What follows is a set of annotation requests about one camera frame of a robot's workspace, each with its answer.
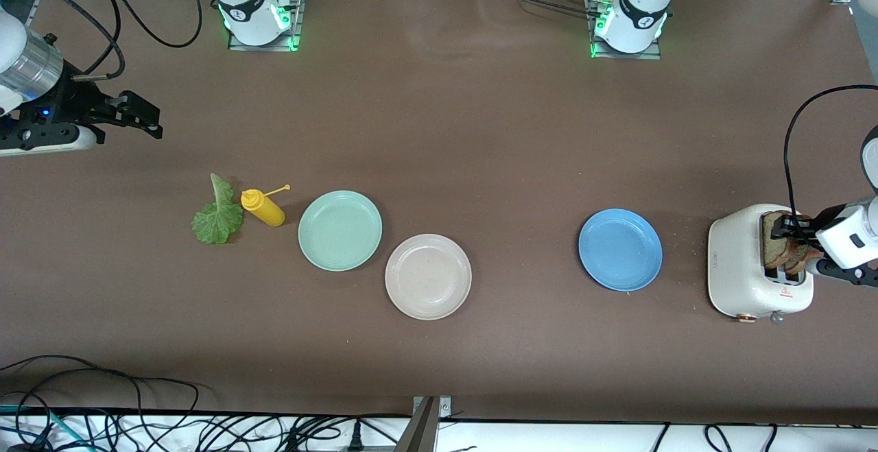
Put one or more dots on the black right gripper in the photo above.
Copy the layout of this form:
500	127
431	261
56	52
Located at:
68	99

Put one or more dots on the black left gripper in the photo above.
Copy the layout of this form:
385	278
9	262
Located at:
826	219

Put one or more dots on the brown bread slice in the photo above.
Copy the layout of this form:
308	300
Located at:
778	252
806	261

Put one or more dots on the green lettuce leaf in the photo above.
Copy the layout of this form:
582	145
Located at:
216	226

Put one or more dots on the yellow mustard squeeze bottle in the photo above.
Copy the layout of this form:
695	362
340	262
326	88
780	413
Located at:
264	210

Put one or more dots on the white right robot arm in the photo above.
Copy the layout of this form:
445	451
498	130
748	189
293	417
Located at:
250	9

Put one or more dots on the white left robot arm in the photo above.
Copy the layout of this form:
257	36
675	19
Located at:
838	229

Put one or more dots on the blue plate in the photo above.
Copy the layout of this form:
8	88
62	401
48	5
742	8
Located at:
621	250

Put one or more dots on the mint green plate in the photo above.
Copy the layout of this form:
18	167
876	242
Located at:
339	232

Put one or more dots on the beige plate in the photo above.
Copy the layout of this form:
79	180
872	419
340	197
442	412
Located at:
429	277

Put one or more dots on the white two-slot toaster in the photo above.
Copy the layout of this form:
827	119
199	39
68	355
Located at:
737	274

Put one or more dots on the brown table cover mat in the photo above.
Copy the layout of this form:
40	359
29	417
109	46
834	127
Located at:
439	95

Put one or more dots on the black power plug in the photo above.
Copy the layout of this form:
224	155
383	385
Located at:
355	438

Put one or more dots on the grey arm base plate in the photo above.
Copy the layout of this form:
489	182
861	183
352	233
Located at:
651	55
298	6

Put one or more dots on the silver corner bracket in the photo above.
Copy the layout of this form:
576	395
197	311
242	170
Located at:
444	407

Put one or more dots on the grey metal post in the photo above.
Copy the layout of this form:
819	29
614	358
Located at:
420	433

